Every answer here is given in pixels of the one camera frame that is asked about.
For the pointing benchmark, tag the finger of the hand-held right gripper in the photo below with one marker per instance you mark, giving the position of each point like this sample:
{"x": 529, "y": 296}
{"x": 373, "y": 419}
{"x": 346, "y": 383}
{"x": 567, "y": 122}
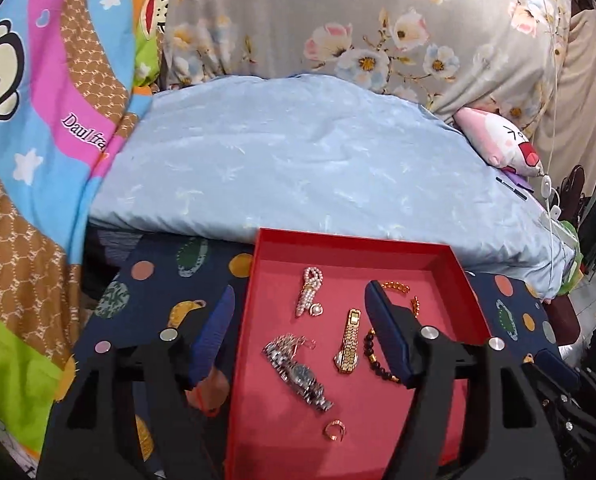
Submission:
{"x": 555, "y": 364}

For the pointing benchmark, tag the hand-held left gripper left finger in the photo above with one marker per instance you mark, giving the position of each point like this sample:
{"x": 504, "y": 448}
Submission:
{"x": 212, "y": 335}

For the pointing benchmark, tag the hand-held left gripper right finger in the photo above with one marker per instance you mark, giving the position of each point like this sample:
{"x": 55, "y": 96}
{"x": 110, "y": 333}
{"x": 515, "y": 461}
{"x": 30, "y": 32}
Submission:
{"x": 385, "y": 330}

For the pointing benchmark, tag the gold metal watch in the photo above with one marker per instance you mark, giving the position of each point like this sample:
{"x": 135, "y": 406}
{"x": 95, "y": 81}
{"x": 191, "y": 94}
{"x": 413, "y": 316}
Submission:
{"x": 350, "y": 335}

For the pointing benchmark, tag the red jewelry box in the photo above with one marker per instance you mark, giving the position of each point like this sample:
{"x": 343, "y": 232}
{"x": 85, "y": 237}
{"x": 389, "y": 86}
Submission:
{"x": 278, "y": 310}

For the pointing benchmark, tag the silver metal watch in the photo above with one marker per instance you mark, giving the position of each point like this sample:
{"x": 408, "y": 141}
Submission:
{"x": 298, "y": 372}

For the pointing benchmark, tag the navy planet printed cloth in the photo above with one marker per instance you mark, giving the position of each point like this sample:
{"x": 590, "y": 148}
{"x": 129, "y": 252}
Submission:
{"x": 142, "y": 300}

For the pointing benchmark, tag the pearl hair clip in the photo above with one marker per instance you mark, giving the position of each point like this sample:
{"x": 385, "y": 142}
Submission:
{"x": 308, "y": 290}

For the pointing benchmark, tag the green cloth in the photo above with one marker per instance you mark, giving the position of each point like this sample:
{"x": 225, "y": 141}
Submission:
{"x": 570, "y": 240}

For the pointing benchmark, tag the purple striped fabric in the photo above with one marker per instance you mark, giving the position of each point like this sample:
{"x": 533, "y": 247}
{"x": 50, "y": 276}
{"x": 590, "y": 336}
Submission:
{"x": 520, "y": 182}

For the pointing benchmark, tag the light blue pillow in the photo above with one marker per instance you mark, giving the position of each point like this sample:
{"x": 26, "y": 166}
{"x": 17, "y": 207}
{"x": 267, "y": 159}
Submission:
{"x": 303, "y": 160}

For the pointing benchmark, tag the pink plush toy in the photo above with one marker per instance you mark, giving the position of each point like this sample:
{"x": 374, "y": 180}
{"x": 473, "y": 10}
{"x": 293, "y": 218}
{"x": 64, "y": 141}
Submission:
{"x": 498, "y": 140}

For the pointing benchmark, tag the beige cloth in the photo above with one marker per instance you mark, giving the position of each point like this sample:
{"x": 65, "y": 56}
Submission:
{"x": 588, "y": 85}

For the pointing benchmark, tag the colourful cartoon printed blanket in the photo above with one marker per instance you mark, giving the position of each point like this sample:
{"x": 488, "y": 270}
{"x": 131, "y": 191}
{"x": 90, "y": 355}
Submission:
{"x": 37, "y": 110}

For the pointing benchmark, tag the grey floral bedding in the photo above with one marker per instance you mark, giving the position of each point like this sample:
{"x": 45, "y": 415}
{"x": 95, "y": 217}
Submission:
{"x": 378, "y": 10}

